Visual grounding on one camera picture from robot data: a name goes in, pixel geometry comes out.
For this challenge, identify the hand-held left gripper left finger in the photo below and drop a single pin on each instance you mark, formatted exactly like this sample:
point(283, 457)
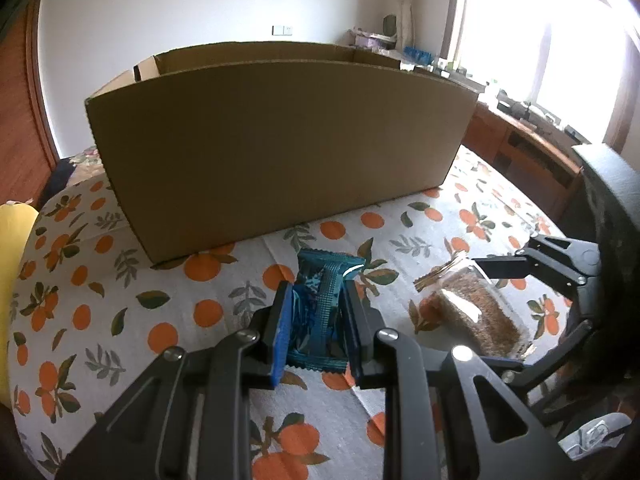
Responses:
point(281, 335)

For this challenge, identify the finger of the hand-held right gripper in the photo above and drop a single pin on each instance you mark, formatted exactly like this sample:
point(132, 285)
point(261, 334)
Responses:
point(555, 355)
point(555, 260)

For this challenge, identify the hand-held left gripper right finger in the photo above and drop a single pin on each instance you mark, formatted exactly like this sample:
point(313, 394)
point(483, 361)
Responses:
point(352, 332)

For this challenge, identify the teal snack packet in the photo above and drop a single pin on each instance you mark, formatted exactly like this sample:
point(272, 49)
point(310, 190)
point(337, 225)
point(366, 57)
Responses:
point(320, 300)

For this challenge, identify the clear packet brown snack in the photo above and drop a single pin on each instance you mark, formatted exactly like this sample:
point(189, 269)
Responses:
point(475, 310)

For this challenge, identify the brown cardboard box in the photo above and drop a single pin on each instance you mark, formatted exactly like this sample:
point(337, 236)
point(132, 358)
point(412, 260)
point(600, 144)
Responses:
point(280, 160)

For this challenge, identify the grey white object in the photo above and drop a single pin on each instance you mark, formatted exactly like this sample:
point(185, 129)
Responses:
point(595, 435)

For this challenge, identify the wooden cabinet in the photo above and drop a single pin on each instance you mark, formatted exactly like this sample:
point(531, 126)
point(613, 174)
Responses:
point(525, 160)

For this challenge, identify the orange fruit print tablecloth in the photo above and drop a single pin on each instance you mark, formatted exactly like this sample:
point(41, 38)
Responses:
point(150, 340)

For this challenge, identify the bright window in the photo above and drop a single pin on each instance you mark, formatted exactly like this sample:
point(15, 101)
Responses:
point(540, 30)

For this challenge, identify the dark cloth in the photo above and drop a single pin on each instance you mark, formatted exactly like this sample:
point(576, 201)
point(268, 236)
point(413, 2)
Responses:
point(67, 177)

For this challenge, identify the floral pink cloth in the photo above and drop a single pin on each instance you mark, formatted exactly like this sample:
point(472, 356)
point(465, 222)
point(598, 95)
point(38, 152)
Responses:
point(85, 156)

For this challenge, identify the yellow pillow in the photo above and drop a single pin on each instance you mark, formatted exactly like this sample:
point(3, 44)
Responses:
point(12, 270)

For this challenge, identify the light curtain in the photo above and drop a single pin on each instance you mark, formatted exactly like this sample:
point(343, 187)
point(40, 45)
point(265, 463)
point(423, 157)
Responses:
point(406, 0)

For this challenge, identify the wooden wardrobe door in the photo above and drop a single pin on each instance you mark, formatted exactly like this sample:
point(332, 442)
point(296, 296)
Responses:
point(20, 110)

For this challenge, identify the white wall switch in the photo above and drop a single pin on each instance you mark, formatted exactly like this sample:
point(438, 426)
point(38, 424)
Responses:
point(283, 30)

